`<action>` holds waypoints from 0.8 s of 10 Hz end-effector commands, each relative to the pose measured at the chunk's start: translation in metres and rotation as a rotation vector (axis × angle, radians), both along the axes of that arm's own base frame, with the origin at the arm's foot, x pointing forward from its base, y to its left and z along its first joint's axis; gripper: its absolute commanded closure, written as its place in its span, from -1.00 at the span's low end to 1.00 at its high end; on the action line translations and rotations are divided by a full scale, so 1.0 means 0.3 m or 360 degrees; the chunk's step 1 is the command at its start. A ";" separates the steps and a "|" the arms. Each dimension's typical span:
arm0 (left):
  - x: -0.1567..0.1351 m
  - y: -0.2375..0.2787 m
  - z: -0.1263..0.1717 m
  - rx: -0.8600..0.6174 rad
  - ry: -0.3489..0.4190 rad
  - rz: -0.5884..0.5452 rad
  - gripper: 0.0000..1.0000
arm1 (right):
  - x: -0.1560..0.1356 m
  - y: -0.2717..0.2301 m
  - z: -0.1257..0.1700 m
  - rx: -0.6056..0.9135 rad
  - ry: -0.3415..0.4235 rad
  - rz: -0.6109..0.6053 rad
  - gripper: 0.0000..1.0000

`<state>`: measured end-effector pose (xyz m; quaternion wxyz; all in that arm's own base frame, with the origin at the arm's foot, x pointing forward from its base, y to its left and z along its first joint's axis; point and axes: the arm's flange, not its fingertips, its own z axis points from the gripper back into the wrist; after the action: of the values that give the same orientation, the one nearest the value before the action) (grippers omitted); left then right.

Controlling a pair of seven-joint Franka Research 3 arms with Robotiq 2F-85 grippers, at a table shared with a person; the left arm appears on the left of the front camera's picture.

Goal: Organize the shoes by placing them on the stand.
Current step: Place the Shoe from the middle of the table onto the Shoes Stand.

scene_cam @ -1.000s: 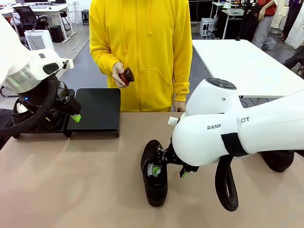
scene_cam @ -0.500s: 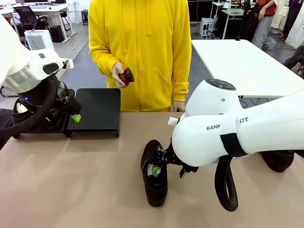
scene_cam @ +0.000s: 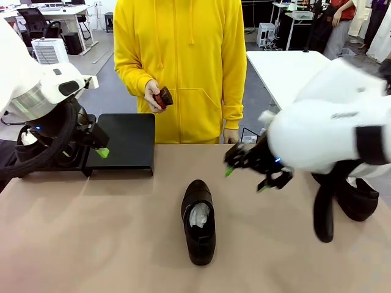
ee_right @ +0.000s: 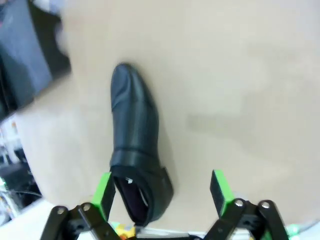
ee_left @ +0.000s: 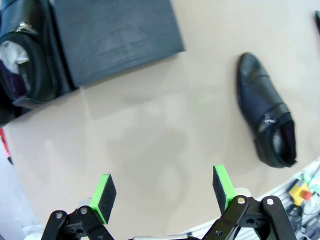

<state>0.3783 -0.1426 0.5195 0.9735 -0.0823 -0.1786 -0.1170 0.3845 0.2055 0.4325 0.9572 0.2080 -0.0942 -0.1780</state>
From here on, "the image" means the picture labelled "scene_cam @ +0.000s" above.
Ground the person in red top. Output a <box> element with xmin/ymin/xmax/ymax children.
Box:
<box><xmin>322</xmin><ymin>0</ymin><xmax>357</xmax><ymax>63</ymax></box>

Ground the grey plastic bin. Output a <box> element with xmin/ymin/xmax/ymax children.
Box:
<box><xmin>335</xmin><ymin>47</ymin><xmax>357</xmax><ymax>63</ymax></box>

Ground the white table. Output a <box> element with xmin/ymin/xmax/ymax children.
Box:
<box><xmin>246</xmin><ymin>50</ymin><xmax>340</xmax><ymax>112</ymax></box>

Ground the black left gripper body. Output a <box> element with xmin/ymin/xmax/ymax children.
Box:
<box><xmin>26</xmin><ymin>105</ymin><xmax>100</xmax><ymax>146</ymax></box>

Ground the white computer case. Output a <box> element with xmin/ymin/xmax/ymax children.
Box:
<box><xmin>256</xmin><ymin>23</ymin><xmax>278</xmax><ymax>49</ymax></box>

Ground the black wire basket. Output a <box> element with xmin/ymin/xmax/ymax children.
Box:
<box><xmin>242</xmin><ymin>126</ymin><xmax>267</xmax><ymax>144</ymax></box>

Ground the black computer tower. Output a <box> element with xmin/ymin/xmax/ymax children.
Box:
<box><xmin>63</xmin><ymin>32</ymin><xmax>83</xmax><ymax>56</ymax></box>

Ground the person in yellow hoodie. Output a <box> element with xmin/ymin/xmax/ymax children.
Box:
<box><xmin>112</xmin><ymin>0</ymin><xmax>247</xmax><ymax>144</ymax></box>

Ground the person's right forearm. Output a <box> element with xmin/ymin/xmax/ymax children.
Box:
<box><xmin>114</xmin><ymin>57</ymin><xmax>153</xmax><ymax>98</ymax></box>

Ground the wooden shoe brush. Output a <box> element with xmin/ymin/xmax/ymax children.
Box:
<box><xmin>152</xmin><ymin>86</ymin><xmax>175</xmax><ymax>111</ymax></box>

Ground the black office chair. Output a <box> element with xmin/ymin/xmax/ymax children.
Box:
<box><xmin>16</xmin><ymin>7</ymin><xmax>64</xmax><ymax>42</ymax></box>

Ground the white air purifier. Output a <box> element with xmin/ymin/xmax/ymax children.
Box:
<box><xmin>31</xmin><ymin>38</ymin><xmax>70</xmax><ymax>65</ymax></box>

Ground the black shoe stand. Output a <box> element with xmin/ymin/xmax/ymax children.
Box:
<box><xmin>12</xmin><ymin>114</ymin><xmax>97</xmax><ymax>179</ymax></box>
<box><xmin>84</xmin><ymin>113</ymin><xmax>156</xmax><ymax>177</ymax></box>

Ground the person's left forearm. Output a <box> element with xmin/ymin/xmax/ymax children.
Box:
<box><xmin>221</xmin><ymin>70</ymin><xmax>247</xmax><ymax>131</ymax></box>

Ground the black cart with white frame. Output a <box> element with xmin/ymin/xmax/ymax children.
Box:
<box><xmin>271</xmin><ymin>2</ymin><xmax>315</xmax><ymax>52</ymax></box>

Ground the dark grey stool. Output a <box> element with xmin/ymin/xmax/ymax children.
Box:
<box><xmin>104</xmin><ymin>12</ymin><xmax>115</xmax><ymax>34</ymax></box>

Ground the white office desk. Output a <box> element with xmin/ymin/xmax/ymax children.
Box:
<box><xmin>0</xmin><ymin>4</ymin><xmax>96</xmax><ymax>57</ymax></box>

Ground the person's right hand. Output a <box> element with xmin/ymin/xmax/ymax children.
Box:
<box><xmin>144</xmin><ymin>79</ymin><xmax>167</xmax><ymax>115</ymax></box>

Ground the person's left hand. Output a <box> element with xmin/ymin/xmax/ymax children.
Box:
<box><xmin>222</xmin><ymin>128</ymin><xmax>241</xmax><ymax>144</ymax></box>

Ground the black right arm hose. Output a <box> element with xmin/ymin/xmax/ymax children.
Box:
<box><xmin>312</xmin><ymin>170</ymin><xmax>346</xmax><ymax>244</ymax></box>

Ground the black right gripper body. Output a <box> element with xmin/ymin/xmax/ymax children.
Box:
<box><xmin>243</xmin><ymin>132</ymin><xmax>296</xmax><ymax>184</ymax></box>

